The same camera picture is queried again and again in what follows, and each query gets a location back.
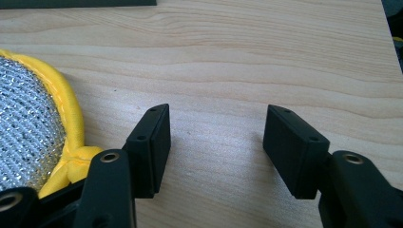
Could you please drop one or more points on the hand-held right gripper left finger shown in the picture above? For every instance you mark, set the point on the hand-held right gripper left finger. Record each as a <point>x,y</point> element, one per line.
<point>149,152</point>

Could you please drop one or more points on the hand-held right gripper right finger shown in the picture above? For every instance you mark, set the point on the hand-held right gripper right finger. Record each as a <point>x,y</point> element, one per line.
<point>293,155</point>

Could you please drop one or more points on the silver scouring pad yellow trim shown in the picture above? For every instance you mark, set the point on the silver scouring pad yellow trim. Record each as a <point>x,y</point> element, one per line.
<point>28,126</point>

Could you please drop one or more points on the dark flat board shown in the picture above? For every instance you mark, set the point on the dark flat board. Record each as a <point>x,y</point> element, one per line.
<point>76,3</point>

